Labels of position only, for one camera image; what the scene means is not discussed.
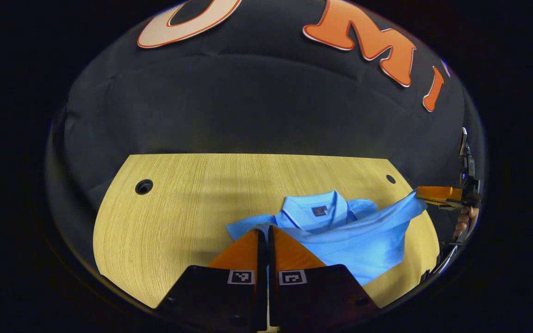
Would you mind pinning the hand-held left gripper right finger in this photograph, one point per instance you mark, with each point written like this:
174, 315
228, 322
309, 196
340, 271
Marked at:
317, 300

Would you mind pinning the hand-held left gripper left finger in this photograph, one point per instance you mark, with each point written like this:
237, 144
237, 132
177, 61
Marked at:
220, 300

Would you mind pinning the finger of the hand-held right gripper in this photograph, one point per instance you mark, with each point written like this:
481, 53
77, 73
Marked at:
440, 194

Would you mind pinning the light blue T-shirt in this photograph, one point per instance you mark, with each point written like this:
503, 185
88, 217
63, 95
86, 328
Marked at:
368, 240

